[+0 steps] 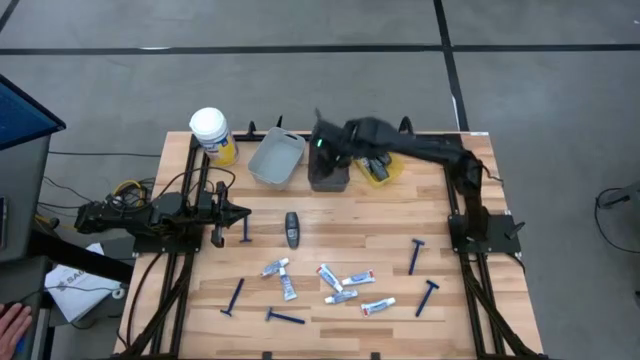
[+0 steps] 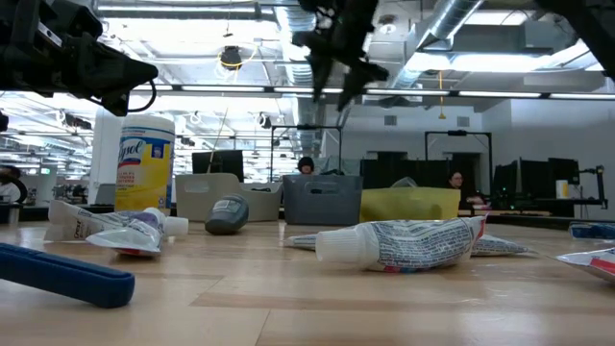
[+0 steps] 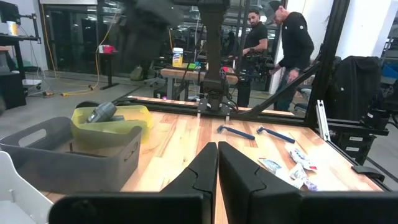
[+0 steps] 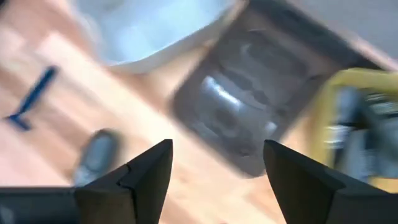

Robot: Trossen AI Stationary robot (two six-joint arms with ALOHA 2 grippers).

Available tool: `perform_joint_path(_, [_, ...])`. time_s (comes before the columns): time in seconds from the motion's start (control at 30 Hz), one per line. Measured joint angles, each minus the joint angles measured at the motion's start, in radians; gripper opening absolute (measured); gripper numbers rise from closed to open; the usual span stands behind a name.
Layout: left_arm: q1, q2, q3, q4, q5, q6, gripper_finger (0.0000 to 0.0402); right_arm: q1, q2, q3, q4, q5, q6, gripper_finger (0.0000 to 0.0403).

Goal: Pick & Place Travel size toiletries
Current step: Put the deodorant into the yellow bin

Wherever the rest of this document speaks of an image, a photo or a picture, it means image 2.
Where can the small white toothpaste tube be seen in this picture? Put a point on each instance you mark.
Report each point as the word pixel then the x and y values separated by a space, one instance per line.
pixel 300 241
pixel 72 223
pixel 596 264
pixel 413 245
pixel 130 238

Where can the dark grey plastic bin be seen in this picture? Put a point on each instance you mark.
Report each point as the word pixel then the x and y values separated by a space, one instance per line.
pixel 322 206

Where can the dark grey deodorant stick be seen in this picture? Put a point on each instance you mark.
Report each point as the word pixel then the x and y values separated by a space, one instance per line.
pixel 227 216

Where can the silver ventilation duct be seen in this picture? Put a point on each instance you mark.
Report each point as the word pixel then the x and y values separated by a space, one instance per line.
pixel 447 24

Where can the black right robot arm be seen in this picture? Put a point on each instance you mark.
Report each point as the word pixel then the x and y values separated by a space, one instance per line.
pixel 591 24

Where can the black ceiling-hung camera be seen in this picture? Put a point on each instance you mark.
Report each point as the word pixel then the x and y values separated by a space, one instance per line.
pixel 230 56

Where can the black rig frame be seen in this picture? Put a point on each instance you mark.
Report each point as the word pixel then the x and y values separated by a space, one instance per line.
pixel 307 127
pixel 456 132

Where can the yellow plastic bin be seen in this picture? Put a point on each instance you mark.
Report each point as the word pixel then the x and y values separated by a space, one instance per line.
pixel 408 204

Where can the light grey plastic bin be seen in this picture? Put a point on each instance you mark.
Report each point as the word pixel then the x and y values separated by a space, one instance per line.
pixel 259 202

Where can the yellow white wipes canister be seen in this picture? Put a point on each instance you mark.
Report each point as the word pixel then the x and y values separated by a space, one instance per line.
pixel 144 168

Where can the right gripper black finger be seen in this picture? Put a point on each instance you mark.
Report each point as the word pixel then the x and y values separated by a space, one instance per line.
pixel 358 74
pixel 319 72

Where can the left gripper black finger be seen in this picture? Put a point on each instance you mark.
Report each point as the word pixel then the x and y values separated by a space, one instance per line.
pixel 117 103
pixel 110 69

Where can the black monitor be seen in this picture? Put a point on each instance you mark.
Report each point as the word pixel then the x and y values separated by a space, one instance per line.
pixel 218 165

